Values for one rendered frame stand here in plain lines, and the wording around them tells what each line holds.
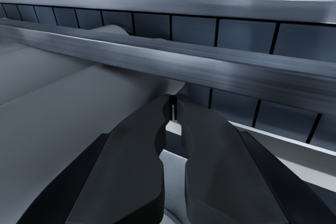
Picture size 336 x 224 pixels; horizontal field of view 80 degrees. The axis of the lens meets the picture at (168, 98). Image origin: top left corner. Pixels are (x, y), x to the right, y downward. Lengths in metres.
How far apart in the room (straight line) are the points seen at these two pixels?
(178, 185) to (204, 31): 0.20
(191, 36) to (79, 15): 0.13
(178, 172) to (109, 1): 0.20
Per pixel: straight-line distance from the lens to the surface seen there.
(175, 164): 0.26
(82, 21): 0.24
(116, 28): 0.19
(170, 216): 0.35
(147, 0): 0.18
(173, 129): 0.17
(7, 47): 0.30
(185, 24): 0.17
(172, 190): 0.30
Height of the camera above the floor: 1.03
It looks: 47 degrees down
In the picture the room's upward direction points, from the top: 132 degrees counter-clockwise
